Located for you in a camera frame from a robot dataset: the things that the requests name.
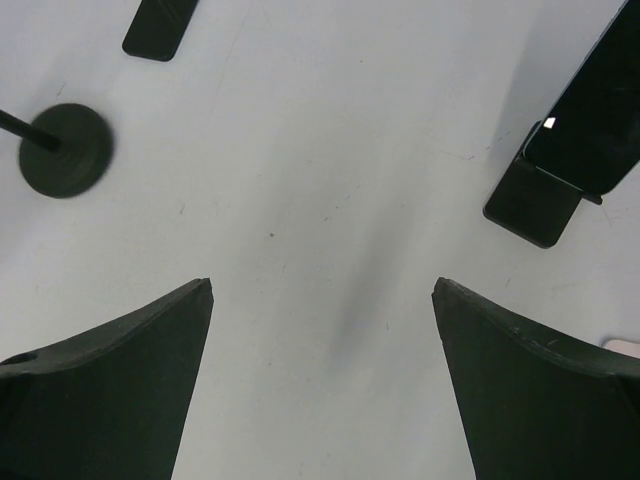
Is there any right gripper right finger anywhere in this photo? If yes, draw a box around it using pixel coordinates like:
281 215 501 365
432 278 639 479

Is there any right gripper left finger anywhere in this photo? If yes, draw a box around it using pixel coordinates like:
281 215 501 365
1 278 214 479

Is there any black folding phone stand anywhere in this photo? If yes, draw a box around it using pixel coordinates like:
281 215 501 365
483 121 604 249

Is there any black round base phone stand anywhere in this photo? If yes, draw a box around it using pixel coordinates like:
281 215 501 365
1 103 115 199

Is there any teal phone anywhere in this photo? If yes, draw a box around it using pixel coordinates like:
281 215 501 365
523 1 639 195

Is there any black phone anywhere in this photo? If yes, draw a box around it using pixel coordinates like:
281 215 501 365
122 0 199 62

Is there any white phone stand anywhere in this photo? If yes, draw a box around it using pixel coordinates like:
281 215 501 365
602 338 640 359

